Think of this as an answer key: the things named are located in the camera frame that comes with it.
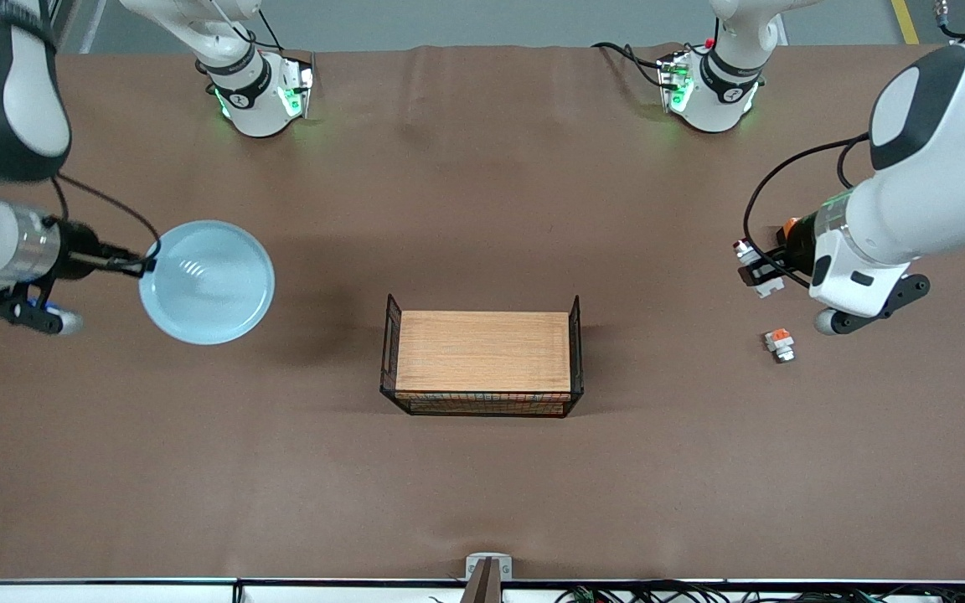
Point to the wooden board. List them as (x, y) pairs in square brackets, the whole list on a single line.
[(482, 352)]

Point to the orange box with hole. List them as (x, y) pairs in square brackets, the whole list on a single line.
[(794, 226)]

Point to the white orange red push button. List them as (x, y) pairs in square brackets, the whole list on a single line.
[(767, 289)]

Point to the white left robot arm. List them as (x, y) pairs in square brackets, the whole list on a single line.
[(943, 134)]

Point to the light blue round plate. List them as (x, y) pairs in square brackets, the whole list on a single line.
[(207, 282)]

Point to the small white orange switch block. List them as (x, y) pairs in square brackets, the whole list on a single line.
[(780, 344)]

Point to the white table edge rail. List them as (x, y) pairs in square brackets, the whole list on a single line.
[(114, 591)]

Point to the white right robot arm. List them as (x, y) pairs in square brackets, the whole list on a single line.
[(5, 92)]

